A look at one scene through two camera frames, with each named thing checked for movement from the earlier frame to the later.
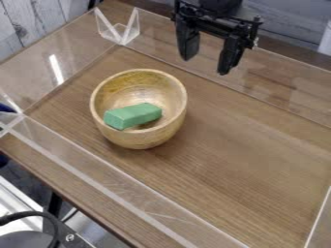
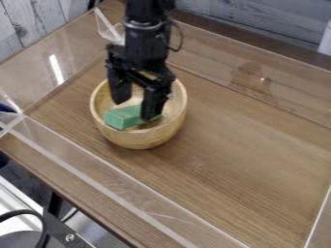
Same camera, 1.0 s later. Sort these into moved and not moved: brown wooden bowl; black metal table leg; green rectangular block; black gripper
Moved: black gripper
Not moved: black metal table leg; brown wooden bowl; green rectangular block
